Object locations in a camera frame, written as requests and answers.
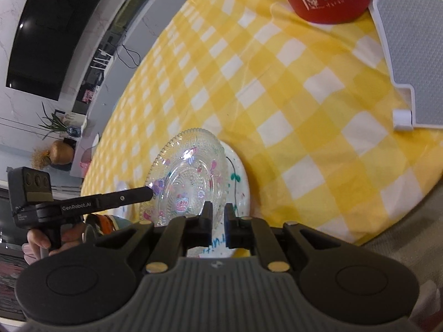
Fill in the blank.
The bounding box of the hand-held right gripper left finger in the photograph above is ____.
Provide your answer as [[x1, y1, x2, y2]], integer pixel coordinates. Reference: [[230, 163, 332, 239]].
[[93, 201, 214, 274]]

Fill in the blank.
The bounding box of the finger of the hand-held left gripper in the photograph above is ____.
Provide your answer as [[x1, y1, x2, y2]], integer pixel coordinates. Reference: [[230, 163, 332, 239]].
[[83, 185, 154, 216]]

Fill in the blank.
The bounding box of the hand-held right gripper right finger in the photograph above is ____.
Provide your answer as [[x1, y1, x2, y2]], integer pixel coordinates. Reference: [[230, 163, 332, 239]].
[[224, 204, 343, 273]]

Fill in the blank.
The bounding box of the large white printed plate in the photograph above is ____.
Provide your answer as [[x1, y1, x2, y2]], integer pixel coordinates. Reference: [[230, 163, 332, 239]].
[[194, 142, 250, 258]]

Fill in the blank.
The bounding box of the patterned clear glass plate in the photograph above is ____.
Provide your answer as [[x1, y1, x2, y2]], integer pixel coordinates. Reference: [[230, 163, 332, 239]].
[[140, 129, 229, 230]]

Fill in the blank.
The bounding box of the person's left hand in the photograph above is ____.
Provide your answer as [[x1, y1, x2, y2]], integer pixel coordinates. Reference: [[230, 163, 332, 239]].
[[22, 222, 87, 260]]

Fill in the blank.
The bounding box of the dried flower bunch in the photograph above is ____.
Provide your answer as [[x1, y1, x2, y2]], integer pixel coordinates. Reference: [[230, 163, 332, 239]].
[[30, 149, 52, 170]]

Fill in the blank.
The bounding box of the golden round vase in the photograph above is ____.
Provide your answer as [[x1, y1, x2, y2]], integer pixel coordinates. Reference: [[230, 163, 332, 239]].
[[48, 140, 75, 165]]

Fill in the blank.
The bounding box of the green plant in blue vase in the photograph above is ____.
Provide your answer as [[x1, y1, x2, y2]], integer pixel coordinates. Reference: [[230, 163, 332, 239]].
[[38, 102, 82, 142]]

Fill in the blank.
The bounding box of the yellow checkered tablecloth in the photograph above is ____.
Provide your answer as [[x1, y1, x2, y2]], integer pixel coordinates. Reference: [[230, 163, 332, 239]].
[[79, 0, 443, 248]]

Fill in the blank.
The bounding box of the white router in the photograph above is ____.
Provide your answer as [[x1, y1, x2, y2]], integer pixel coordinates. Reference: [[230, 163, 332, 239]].
[[92, 50, 113, 71]]

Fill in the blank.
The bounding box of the black television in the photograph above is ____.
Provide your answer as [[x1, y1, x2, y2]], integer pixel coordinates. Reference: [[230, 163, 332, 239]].
[[5, 0, 107, 102]]

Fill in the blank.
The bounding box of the grey television cabinet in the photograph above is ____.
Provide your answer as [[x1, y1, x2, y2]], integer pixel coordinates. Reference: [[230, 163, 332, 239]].
[[69, 0, 208, 180]]

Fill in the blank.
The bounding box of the white grey dish rack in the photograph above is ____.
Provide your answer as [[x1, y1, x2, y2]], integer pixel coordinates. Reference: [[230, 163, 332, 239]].
[[369, 0, 443, 132]]

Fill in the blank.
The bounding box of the black cable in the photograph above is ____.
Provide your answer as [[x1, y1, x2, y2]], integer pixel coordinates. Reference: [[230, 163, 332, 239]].
[[116, 43, 141, 68]]

